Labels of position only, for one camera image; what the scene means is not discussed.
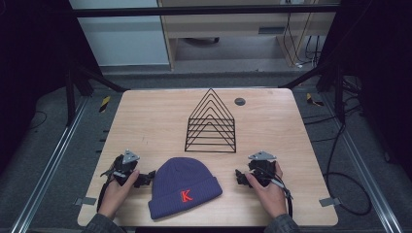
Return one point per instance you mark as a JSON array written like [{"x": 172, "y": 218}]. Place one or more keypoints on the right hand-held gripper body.
[{"x": 263, "y": 168}]

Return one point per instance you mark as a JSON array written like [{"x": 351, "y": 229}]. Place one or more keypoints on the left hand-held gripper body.
[{"x": 124, "y": 166}]

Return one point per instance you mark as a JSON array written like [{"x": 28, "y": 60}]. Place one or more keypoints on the purple knit beanie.
[{"x": 183, "y": 186}]

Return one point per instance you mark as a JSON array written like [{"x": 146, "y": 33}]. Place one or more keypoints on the person's left hand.
[{"x": 117, "y": 194}]

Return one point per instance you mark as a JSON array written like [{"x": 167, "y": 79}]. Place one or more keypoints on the person's right hand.
[{"x": 270, "y": 194}]

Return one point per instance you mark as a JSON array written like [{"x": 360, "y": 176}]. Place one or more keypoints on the yellow black hazard tape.
[
  {"x": 104, "y": 104},
  {"x": 313, "y": 100}
]

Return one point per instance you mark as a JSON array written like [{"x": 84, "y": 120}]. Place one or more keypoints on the grey round table grommet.
[{"x": 239, "y": 101}]

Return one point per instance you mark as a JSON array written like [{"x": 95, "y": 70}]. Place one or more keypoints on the white cabinet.
[{"x": 123, "y": 39}]

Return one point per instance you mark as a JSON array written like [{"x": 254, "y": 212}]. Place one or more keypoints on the light wooden desk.
[{"x": 226, "y": 22}]

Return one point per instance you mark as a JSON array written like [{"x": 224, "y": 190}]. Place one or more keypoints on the grey table bracket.
[
  {"x": 329, "y": 202},
  {"x": 85, "y": 201}
]

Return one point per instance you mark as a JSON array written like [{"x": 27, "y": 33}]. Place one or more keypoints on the aluminium floor rail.
[
  {"x": 366, "y": 165},
  {"x": 48, "y": 165}
]

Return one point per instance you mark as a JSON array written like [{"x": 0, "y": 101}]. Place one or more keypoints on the black metal frame stand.
[
  {"x": 73, "y": 90},
  {"x": 336, "y": 87}
]

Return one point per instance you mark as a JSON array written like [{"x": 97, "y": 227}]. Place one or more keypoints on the black horizontal frame bar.
[{"x": 200, "y": 11}]

